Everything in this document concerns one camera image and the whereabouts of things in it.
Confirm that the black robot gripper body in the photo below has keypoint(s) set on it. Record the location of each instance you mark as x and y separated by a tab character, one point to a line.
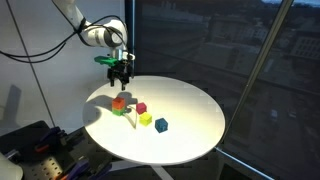
121	70

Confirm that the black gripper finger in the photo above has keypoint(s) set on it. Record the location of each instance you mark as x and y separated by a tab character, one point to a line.
123	85
112	81

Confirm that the orange cube block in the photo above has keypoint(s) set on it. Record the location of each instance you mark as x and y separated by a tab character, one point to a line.
118	103

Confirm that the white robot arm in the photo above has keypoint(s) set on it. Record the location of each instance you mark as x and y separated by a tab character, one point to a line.
112	35

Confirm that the green cube block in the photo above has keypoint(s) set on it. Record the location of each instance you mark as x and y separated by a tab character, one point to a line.
118	112

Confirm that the magenta cube block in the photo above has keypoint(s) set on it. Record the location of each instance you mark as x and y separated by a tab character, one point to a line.
141	108

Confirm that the yellow cube block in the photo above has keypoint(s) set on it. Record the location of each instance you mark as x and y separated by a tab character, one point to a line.
145	119

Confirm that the blue cube block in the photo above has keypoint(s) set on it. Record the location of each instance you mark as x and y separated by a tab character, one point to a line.
161	125

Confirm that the round white table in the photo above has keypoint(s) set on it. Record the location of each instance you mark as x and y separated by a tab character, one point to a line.
196	122

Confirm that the blue orange clamp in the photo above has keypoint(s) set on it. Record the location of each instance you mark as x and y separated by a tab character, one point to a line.
83	171
50	140

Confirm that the blue orange clamp lower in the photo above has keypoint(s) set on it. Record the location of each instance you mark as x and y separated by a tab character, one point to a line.
83	171

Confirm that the white rounded object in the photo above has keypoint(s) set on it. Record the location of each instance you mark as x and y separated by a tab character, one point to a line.
9	170

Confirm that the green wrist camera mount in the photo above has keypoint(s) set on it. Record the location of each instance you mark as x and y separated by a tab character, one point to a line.
110	61

